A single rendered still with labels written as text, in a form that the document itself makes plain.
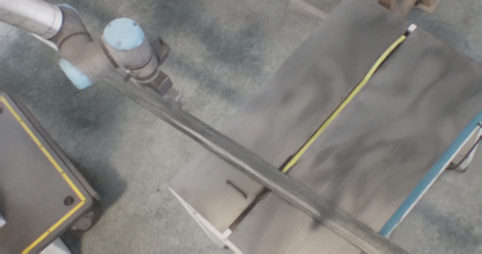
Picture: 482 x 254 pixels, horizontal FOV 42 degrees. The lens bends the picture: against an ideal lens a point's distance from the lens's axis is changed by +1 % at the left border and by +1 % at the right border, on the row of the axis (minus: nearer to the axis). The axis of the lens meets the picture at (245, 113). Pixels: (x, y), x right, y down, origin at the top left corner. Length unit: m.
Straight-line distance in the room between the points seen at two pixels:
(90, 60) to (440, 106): 1.01
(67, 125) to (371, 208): 1.67
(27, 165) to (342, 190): 1.33
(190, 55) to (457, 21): 1.22
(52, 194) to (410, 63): 1.41
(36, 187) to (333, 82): 1.24
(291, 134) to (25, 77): 1.71
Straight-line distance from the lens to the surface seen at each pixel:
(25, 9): 1.59
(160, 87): 1.73
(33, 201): 2.55
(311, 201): 1.78
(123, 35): 1.59
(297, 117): 1.92
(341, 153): 1.86
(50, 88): 3.15
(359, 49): 2.02
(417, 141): 1.88
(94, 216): 2.72
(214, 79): 2.89
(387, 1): 2.39
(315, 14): 2.97
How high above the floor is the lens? 2.45
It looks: 62 degrees down
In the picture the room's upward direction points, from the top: 20 degrees counter-clockwise
